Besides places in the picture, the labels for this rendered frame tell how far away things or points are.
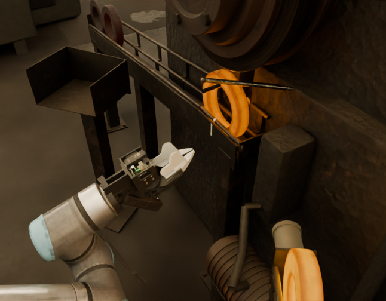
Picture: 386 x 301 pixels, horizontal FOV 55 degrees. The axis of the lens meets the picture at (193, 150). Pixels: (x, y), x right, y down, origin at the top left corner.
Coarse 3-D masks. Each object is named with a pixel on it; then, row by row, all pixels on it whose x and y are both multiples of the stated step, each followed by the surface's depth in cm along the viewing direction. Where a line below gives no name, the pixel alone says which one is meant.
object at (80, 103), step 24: (72, 48) 134; (48, 72) 130; (72, 72) 141; (96, 72) 136; (120, 72) 125; (48, 96) 133; (72, 96) 132; (96, 96) 116; (120, 96) 129; (96, 120) 133; (96, 144) 140; (96, 168) 149; (120, 216) 165
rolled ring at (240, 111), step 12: (216, 72) 94; (228, 72) 93; (204, 84) 101; (204, 96) 104; (216, 96) 103; (228, 96) 92; (240, 96) 90; (216, 108) 104; (240, 108) 90; (240, 120) 91; (240, 132) 95
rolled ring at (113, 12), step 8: (104, 8) 161; (112, 8) 157; (104, 16) 165; (112, 16) 156; (104, 24) 169; (112, 24) 158; (120, 24) 157; (112, 32) 171; (120, 32) 158; (120, 40) 161
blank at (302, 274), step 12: (300, 252) 60; (312, 252) 61; (288, 264) 65; (300, 264) 58; (312, 264) 58; (288, 276) 65; (300, 276) 56; (312, 276) 56; (288, 288) 65; (300, 288) 56; (312, 288) 55; (288, 300) 64; (300, 300) 55; (312, 300) 54
